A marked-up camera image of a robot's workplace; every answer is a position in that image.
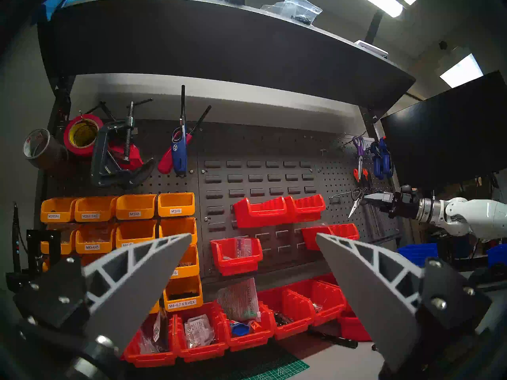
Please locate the red tape roll yellow core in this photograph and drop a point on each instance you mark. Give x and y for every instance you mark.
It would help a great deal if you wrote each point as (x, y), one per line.
(69, 145)

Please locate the small red loose bin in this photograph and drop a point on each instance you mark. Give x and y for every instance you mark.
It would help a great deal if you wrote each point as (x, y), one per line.
(354, 327)

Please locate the metal pegboard hook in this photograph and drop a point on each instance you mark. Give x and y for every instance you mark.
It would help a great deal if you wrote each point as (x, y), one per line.
(336, 199)

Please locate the black soldering iron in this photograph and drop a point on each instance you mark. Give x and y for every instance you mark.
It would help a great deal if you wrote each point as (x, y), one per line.
(16, 232)

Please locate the black computer monitor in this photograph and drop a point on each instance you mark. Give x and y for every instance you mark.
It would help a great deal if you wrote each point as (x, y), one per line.
(447, 137)

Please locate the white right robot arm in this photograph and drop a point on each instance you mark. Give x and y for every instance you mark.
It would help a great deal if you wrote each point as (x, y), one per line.
(475, 219)

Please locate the long ceiling light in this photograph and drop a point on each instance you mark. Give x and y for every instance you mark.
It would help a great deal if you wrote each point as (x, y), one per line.
(378, 1)

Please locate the dark overhead workbench shelf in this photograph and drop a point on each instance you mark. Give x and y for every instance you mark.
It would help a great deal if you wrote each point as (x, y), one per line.
(218, 46)

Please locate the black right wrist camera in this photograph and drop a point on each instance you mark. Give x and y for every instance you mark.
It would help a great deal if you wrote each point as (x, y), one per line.
(408, 188)

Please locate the grey duct tape roll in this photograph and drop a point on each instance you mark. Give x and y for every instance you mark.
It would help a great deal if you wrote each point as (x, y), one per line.
(49, 153)

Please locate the dark grey pegboard wall panel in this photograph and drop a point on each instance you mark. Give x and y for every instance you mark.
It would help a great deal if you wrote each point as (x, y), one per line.
(257, 149)

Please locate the black metal spring clamp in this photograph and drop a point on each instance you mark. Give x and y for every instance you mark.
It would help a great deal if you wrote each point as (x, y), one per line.
(99, 161)

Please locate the red plastic parts bin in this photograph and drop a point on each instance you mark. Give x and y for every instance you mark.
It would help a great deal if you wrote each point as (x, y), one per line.
(259, 217)
(235, 266)
(202, 353)
(328, 304)
(295, 329)
(313, 238)
(307, 211)
(326, 279)
(150, 358)
(249, 341)

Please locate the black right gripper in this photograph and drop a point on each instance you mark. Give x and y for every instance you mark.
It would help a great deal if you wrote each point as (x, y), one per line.
(406, 205)

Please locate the green cutting mat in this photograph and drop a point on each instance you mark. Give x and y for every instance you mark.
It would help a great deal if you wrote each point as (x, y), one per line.
(277, 369)

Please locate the black tool stand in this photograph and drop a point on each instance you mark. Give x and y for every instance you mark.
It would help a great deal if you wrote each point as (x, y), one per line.
(39, 244)

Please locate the red long-nose lighter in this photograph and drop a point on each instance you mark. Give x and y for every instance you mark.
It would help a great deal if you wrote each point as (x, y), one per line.
(166, 163)

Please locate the clear plastic bag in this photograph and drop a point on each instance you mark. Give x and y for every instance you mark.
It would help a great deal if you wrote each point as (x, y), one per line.
(239, 300)

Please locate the small white box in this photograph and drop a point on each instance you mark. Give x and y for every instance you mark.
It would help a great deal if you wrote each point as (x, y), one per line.
(370, 47)

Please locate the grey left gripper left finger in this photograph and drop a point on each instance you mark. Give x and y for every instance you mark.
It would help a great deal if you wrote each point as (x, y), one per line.
(130, 284)

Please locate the square ceiling light panel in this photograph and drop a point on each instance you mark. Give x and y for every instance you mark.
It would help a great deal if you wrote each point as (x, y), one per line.
(461, 71)

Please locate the black marker pen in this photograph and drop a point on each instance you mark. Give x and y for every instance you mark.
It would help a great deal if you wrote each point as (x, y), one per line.
(332, 338)

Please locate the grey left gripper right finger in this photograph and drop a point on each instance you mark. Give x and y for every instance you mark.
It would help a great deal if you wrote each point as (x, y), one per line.
(372, 304)

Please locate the blue long-nose lighter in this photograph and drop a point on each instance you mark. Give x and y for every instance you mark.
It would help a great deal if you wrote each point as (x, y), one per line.
(179, 153)

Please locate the clear bag of screws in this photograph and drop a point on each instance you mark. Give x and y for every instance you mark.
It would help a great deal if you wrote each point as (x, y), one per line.
(295, 9)

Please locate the red white plastic tool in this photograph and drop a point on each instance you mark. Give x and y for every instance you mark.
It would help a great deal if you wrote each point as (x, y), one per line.
(134, 157)

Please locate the blue plastic bin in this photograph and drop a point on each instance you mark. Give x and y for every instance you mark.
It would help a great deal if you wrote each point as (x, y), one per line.
(498, 254)
(418, 253)

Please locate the blue cloth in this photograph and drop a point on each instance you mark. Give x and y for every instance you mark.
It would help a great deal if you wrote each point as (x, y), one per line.
(53, 7)

